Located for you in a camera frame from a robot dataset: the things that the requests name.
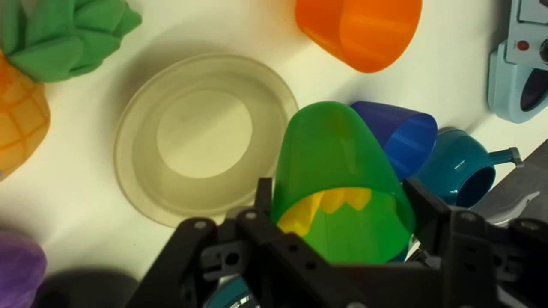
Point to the teal toy pot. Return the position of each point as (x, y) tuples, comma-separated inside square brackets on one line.
[(456, 165)]

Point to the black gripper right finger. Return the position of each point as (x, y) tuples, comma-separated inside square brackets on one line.
[(486, 263)]

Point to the light blue toy toaster oven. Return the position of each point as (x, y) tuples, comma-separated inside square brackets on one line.
[(515, 63)]

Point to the orange plastic cup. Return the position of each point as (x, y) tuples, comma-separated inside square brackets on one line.
[(361, 32)]

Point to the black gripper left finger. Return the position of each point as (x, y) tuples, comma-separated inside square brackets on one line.
[(189, 258)]

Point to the yellow toy food pieces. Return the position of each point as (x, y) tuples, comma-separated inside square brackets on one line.
[(319, 206)]

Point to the beige shallow bowl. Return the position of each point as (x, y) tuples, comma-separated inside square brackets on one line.
[(206, 140)]

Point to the blue plastic cup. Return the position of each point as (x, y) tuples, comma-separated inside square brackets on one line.
[(405, 138)]

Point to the purple toy eggplant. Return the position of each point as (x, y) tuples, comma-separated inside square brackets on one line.
[(20, 268)]

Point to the green plastic cup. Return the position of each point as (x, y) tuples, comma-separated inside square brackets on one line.
[(331, 155)]

